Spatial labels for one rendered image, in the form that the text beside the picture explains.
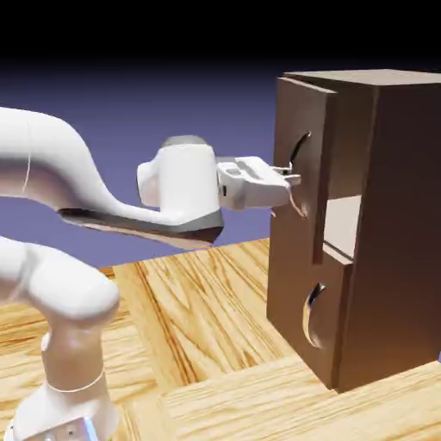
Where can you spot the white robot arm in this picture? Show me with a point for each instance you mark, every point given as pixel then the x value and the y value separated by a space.
pixel 182 179

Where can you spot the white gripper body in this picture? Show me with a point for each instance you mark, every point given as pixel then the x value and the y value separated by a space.
pixel 260 186

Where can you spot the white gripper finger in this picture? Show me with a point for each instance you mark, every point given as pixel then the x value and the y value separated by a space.
pixel 293 179
pixel 280 169

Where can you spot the brown wooden cabinet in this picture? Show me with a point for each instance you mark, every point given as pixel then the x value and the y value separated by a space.
pixel 389 224

